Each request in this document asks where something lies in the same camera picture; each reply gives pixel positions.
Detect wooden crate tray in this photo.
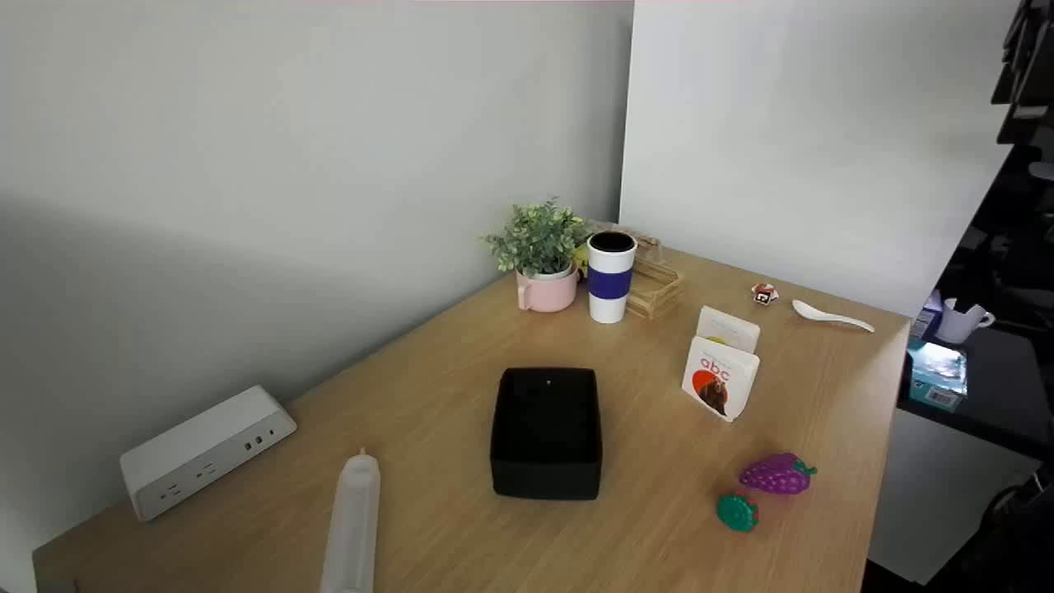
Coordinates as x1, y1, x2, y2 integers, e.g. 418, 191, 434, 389
628, 244, 687, 316

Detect small red white toy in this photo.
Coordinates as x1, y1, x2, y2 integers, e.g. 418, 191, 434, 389
752, 281, 782, 306

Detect white plastic spoon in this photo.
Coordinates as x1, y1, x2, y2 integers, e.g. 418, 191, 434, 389
790, 301, 876, 334

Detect red toy strawberry green top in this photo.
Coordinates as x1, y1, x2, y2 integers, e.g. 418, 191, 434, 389
714, 495, 758, 534

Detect white mug on side table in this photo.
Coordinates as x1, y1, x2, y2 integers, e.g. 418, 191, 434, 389
936, 298, 994, 345

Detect purple toy grapes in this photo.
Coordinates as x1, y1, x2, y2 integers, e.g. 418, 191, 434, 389
738, 456, 817, 495

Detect green plant in pink pot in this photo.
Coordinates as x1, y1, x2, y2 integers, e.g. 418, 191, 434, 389
484, 200, 591, 313

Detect white card stack behind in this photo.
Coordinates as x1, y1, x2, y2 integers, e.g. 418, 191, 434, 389
695, 306, 761, 353

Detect white cup with blue band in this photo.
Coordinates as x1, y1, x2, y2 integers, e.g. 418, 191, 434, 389
588, 230, 635, 322

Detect white translucent bottle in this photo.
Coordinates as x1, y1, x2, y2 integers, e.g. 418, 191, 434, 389
320, 451, 381, 593

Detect black rectangular bowl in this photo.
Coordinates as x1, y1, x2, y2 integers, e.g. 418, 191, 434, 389
491, 370, 603, 500

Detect card stack with red picture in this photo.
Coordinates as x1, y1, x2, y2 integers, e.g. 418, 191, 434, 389
683, 337, 761, 422

